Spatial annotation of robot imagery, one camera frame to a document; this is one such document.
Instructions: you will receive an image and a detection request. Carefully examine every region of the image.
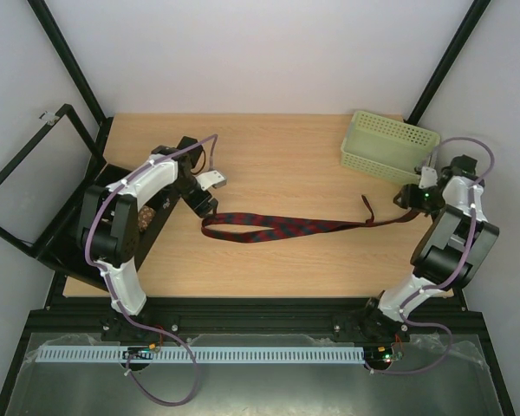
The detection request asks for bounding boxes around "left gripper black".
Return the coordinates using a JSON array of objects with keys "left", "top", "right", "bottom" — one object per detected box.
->
[{"left": 172, "top": 174, "right": 218, "bottom": 218}]

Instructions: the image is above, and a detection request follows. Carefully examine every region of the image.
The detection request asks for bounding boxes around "red navy striped tie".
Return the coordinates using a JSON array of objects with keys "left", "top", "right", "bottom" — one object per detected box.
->
[{"left": 201, "top": 195, "right": 419, "bottom": 244}]

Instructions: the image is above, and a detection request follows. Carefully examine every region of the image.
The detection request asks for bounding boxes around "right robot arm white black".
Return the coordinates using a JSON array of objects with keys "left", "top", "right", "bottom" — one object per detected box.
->
[{"left": 359, "top": 155, "right": 499, "bottom": 340}]

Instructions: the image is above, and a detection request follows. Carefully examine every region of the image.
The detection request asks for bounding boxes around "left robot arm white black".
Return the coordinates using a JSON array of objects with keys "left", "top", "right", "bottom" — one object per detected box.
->
[{"left": 76, "top": 134, "right": 226, "bottom": 315}]

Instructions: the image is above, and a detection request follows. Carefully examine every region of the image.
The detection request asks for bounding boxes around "light green plastic basket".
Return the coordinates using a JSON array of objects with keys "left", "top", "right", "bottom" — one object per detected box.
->
[{"left": 340, "top": 111, "right": 441, "bottom": 185}]

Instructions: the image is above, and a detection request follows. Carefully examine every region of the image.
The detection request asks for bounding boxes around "brown patterned rolled tie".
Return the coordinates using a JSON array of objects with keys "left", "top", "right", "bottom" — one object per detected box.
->
[{"left": 138, "top": 205, "right": 156, "bottom": 232}]

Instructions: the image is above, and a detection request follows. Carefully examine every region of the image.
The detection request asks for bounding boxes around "black open box lid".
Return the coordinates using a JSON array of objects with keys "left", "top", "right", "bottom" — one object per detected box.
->
[{"left": 0, "top": 104, "right": 106, "bottom": 258}]

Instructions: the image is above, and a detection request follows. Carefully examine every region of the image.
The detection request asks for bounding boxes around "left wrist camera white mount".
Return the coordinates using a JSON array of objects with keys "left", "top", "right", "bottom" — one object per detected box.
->
[{"left": 196, "top": 170, "right": 227, "bottom": 191}]

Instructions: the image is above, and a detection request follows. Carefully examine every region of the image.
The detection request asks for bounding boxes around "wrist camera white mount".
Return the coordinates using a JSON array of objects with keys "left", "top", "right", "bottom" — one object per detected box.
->
[
  {"left": 419, "top": 166, "right": 438, "bottom": 189},
  {"left": 196, "top": 170, "right": 227, "bottom": 191}
]

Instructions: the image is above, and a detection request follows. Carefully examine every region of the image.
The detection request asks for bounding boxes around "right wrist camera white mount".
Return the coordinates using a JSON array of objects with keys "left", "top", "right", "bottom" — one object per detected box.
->
[{"left": 419, "top": 166, "right": 438, "bottom": 189}]

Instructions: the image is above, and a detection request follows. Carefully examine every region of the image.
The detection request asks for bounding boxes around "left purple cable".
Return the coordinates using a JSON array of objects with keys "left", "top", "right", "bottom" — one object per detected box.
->
[{"left": 82, "top": 133, "right": 219, "bottom": 406}]

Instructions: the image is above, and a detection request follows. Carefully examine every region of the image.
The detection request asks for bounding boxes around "right black frame post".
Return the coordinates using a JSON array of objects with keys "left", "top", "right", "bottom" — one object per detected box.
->
[{"left": 405, "top": 0, "right": 491, "bottom": 126}]

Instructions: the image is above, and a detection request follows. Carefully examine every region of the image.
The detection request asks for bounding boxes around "black frame post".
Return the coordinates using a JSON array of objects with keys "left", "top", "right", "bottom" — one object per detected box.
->
[
  {"left": 26, "top": 0, "right": 107, "bottom": 127},
  {"left": 405, "top": 0, "right": 491, "bottom": 126}
]

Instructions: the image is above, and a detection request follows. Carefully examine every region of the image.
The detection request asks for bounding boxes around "light blue slotted cable duct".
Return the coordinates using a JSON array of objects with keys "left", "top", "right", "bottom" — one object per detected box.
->
[{"left": 36, "top": 346, "right": 365, "bottom": 365}]

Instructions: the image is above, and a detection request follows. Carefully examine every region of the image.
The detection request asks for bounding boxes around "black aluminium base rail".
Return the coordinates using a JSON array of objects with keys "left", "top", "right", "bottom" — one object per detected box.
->
[{"left": 25, "top": 295, "right": 486, "bottom": 343}]

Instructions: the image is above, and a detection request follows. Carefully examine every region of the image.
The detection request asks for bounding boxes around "left black frame post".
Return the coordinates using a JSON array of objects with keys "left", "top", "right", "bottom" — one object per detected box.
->
[{"left": 26, "top": 0, "right": 107, "bottom": 127}]

